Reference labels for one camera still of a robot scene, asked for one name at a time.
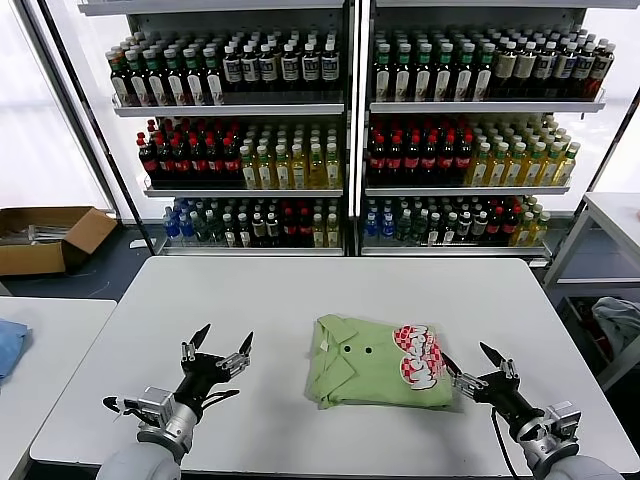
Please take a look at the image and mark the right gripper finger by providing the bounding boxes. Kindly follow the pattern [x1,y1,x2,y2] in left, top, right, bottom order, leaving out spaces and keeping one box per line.
[441,352,489,399]
[479,341,521,386]

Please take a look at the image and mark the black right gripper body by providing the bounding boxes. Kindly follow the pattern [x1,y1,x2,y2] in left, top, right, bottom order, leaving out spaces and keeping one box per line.
[474,377,544,429]

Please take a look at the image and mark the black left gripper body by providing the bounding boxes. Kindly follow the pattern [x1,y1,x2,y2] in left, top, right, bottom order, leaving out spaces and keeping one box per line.
[174,352,226,406]

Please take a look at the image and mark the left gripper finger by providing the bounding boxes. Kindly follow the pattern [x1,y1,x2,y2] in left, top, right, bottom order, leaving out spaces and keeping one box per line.
[180,323,211,362]
[215,330,254,374]

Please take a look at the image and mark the green polo shirt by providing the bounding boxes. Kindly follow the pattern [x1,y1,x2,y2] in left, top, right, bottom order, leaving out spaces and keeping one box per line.
[303,313,454,411]

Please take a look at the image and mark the pale grey cloth bundle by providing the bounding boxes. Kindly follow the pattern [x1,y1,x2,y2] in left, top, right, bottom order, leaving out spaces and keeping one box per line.
[592,295,640,371]

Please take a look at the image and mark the red cap cola bottle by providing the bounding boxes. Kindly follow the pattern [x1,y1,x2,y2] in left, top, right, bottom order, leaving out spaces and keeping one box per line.
[502,208,521,245]
[297,208,314,247]
[369,133,390,185]
[456,132,476,185]
[422,133,441,185]
[439,133,459,185]
[221,134,242,186]
[387,133,407,185]
[155,133,175,186]
[188,134,208,186]
[281,208,299,247]
[205,134,224,186]
[487,208,505,245]
[171,134,192,186]
[137,130,159,186]
[405,133,424,185]

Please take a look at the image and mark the blue folded cloth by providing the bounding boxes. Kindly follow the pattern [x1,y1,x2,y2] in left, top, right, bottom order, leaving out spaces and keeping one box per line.
[0,317,34,386]

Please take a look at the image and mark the brown cardboard box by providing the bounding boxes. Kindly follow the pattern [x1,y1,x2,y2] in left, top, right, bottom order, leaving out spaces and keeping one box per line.
[0,205,120,277]

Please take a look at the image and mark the silver metal parts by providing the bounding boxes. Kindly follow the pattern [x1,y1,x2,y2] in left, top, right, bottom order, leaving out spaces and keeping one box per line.
[0,224,71,246]

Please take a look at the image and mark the grey metal shelf unit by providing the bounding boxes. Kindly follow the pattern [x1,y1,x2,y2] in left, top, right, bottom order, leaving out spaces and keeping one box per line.
[358,0,608,257]
[77,0,357,256]

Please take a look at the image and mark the white cap navy label bottle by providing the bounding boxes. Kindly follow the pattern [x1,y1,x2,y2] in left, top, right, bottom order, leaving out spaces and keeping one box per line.
[588,42,616,97]
[299,40,320,91]
[571,41,595,97]
[533,39,558,97]
[221,41,243,91]
[553,39,575,97]
[279,41,300,91]
[257,41,278,91]
[319,39,340,91]
[239,41,261,91]

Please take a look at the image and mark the white cap beige label bottle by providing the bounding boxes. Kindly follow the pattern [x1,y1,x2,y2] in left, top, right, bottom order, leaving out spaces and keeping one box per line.
[493,39,518,97]
[513,39,538,97]

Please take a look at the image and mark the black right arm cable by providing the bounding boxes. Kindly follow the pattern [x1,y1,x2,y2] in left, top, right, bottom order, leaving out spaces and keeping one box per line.
[492,405,517,476]

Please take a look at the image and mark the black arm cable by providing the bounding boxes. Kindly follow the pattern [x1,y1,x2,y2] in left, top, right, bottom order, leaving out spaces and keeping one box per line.
[492,405,517,476]
[199,389,241,407]

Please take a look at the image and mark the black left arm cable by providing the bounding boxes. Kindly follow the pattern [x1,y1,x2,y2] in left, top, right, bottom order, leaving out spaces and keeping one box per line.
[199,389,241,407]

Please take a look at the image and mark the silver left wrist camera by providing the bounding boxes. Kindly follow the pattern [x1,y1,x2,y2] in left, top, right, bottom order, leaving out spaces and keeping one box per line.
[133,385,175,427]

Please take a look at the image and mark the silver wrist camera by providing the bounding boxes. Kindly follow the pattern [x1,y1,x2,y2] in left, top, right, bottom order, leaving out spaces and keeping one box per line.
[133,385,175,427]
[544,399,584,442]

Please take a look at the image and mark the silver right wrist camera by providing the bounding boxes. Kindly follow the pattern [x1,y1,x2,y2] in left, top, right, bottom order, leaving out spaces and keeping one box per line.
[544,399,584,442]

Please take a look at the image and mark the grey frame side table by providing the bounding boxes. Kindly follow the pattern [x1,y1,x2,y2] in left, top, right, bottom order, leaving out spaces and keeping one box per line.
[542,190,640,394]

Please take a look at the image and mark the black slanted frame post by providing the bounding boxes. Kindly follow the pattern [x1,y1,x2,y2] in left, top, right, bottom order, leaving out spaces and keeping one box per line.
[584,88,640,197]
[35,0,157,255]

